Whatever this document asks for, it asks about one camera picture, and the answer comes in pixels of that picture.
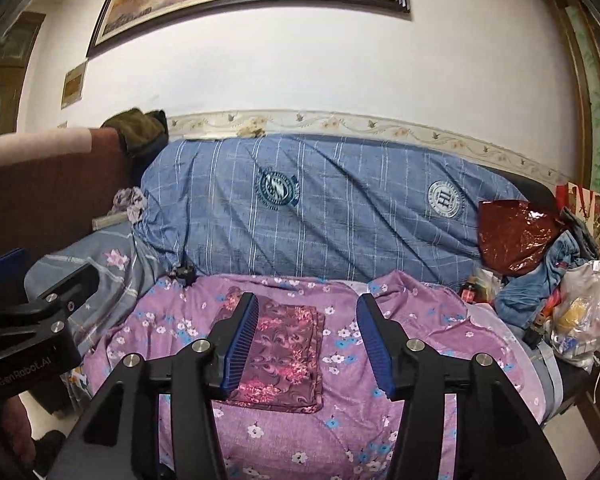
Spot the beige crumpled cloth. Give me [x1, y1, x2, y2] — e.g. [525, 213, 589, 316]
[236, 116, 268, 138]

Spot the maroon floral garment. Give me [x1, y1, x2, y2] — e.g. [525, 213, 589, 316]
[215, 285, 326, 413]

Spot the purple floral bedsheet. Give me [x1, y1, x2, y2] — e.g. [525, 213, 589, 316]
[65, 270, 548, 480]

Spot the pale plastic packet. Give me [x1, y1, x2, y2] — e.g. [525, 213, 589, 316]
[472, 266, 506, 306]

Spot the small dark bottle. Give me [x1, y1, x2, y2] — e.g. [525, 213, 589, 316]
[460, 275, 481, 305]

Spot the blue denim garment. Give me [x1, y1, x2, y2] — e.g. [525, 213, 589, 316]
[495, 230, 588, 318]

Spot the blue plaid crest cover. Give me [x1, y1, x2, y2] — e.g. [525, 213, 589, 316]
[140, 132, 528, 288]

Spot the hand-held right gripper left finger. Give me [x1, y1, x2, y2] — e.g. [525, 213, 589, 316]
[45, 292, 260, 480]

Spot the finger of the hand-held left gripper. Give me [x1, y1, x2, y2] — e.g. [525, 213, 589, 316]
[0, 262, 101, 356]
[0, 249, 31, 293]

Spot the small framed wall plaque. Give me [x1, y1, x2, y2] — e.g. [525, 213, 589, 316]
[61, 59, 88, 110]

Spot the shiny reddish brown plastic bag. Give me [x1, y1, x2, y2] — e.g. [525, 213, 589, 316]
[477, 200, 563, 277]

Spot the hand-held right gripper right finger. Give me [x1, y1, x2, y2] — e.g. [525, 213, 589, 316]
[356, 293, 566, 480]

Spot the red gift bag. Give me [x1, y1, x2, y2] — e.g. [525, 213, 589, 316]
[555, 182, 600, 221]

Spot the white plastic bag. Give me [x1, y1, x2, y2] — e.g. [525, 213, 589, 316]
[550, 260, 600, 366]

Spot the black shoe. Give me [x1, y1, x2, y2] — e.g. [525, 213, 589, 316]
[30, 430, 67, 477]

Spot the grey striped cloth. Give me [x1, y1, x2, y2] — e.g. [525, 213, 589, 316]
[560, 207, 598, 256]

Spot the olive green cloth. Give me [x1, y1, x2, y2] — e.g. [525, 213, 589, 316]
[101, 107, 168, 156]

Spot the person's left forearm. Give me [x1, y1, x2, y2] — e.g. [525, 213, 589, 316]
[0, 395, 33, 456]

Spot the wooden framed green panel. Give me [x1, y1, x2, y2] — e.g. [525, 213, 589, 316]
[532, 0, 600, 201]

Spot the crumpled grey purple cloth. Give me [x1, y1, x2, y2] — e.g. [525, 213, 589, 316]
[111, 186, 151, 223]

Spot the white long box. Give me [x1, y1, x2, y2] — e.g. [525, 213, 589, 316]
[92, 215, 131, 231]

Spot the wooden door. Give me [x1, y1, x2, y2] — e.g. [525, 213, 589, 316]
[0, 10, 46, 141]

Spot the grey striped floral sheet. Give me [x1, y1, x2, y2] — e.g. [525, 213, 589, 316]
[25, 220, 181, 361]

